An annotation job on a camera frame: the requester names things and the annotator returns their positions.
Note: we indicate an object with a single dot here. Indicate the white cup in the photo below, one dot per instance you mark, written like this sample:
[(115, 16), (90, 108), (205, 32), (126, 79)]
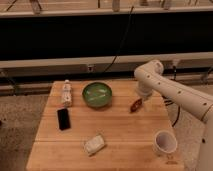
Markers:
[(164, 143)]

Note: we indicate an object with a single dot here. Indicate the red dried pepper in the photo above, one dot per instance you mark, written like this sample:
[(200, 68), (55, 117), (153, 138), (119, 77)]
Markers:
[(136, 105)]

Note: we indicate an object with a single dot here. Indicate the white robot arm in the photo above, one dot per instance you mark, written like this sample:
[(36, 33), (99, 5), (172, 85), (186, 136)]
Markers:
[(198, 103)]

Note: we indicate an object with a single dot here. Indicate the green bowl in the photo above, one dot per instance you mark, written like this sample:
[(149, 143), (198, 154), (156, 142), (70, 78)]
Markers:
[(97, 94)]

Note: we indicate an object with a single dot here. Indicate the clear plastic bottle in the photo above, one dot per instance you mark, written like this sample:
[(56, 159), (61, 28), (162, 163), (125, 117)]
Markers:
[(66, 97)]

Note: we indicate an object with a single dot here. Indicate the black smartphone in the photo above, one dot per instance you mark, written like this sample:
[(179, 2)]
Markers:
[(63, 119)]

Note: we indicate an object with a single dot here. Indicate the white wrapped packet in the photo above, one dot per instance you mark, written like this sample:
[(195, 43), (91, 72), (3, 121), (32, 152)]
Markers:
[(94, 144)]

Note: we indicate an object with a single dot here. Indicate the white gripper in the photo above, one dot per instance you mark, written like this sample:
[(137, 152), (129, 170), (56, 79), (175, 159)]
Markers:
[(144, 91)]

